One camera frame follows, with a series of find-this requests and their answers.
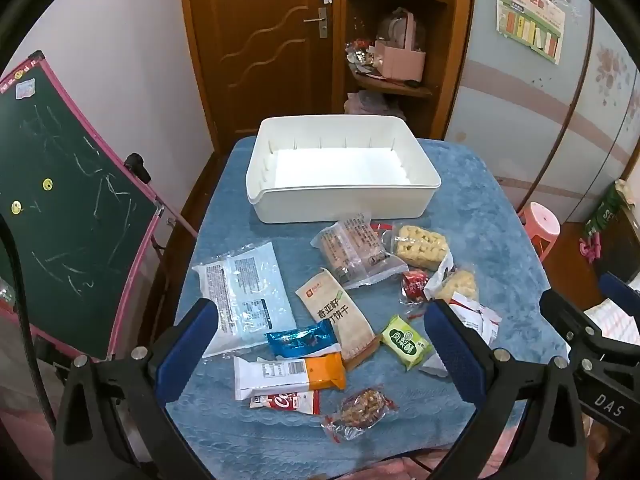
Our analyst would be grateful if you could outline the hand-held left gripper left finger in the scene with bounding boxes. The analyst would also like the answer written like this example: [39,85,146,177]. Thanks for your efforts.
[52,297,221,480]

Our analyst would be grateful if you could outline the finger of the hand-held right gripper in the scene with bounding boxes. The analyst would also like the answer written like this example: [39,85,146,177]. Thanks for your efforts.
[540,287,601,349]
[599,271,640,309]

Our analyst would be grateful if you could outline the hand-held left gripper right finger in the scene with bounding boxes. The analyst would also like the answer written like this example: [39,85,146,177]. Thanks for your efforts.
[424,299,586,480]

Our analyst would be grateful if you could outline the white wrapper packet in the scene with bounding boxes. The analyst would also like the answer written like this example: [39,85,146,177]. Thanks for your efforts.
[447,294,502,347]

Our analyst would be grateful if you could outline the small green snack packet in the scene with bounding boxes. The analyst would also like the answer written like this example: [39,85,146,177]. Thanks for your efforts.
[381,314,434,372]

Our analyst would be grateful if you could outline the yellow puffed snack packet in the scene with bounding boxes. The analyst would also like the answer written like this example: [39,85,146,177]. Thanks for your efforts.
[435,269,480,306]
[372,222,449,268]

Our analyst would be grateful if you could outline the orange and white snack bar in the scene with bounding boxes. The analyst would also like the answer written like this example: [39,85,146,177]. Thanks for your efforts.
[233,352,347,402]

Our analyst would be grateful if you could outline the shiny blue snack packet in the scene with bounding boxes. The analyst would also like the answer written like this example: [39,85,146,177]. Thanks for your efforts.
[265,319,342,359]

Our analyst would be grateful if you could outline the red and white snack bar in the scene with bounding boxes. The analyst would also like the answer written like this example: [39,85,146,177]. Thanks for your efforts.
[250,389,321,416]

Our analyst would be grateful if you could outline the clear nut brittle packet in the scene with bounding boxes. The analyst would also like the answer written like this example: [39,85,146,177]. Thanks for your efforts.
[321,386,399,443]

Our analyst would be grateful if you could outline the beige cracker packet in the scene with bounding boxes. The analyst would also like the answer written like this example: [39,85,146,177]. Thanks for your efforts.
[295,267,382,372]

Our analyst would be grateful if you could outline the clear brown biscuit packet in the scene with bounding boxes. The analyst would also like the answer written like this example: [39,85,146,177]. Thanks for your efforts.
[311,212,408,291]

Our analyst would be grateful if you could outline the white plastic storage bin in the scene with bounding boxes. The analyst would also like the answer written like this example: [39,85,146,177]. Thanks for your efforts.
[245,116,442,225]

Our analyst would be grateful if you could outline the white checked cloth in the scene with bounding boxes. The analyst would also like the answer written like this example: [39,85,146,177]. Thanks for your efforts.
[585,299,640,346]

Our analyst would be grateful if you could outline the pink toy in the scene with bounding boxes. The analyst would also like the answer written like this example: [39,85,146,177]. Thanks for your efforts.
[579,237,603,263]

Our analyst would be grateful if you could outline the small white red sachet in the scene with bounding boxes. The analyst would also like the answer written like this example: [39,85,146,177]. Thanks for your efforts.
[424,254,455,302]

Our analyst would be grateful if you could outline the small red candy packet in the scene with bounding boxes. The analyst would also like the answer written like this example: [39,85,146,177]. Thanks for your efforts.
[400,269,430,306]

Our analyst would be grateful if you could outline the green printed bag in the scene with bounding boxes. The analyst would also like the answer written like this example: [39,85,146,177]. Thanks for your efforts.
[582,180,623,241]

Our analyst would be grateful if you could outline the pale blue flat packet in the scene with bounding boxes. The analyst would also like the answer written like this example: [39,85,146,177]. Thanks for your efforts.
[192,241,297,358]

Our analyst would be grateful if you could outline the pink plastic stool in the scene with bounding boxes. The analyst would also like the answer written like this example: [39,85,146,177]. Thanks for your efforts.
[517,201,561,261]

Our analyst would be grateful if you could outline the pink easel leg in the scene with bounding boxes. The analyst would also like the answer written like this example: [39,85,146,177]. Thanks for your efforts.
[150,199,199,241]

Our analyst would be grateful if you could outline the blue fleece table cover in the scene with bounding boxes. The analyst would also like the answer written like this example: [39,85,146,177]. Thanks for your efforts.
[165,137,568,480]

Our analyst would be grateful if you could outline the black easel knob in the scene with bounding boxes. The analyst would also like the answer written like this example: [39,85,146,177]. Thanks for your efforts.
[125,152,152,184]

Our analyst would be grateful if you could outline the floral sliding wardrobe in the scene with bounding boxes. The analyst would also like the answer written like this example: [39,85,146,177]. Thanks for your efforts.
[445,0,640,226]

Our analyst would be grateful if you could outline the pink framed green chalkboard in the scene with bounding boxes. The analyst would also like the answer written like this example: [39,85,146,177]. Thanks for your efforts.
[0,50,166,361]

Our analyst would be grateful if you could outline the folded pink clothes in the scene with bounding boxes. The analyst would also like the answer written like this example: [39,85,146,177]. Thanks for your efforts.
[344,90,401,117]

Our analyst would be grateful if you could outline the brown wooden door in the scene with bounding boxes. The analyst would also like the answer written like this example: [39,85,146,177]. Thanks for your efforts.
[179,0,343,153]

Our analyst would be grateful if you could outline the wooden corner shelf unit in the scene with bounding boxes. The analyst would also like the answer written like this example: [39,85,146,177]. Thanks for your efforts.
[332,0,476,138]

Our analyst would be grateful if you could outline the pile of shiny wrappers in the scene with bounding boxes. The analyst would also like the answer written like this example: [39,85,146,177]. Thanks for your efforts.
[345,40,381,77]

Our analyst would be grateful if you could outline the black cable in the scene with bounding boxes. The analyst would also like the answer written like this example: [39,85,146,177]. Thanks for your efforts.
[0,212,57,433]

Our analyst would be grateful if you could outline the colourful wall poster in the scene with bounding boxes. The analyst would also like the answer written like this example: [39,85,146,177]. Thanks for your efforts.
[495,0,567,65]

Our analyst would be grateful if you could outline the pink handled basket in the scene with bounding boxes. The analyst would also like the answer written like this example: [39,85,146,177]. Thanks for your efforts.
[374,7,427,81]

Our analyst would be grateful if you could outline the silver door handle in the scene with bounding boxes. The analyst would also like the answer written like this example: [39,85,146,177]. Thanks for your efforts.
[302,7,328,38]

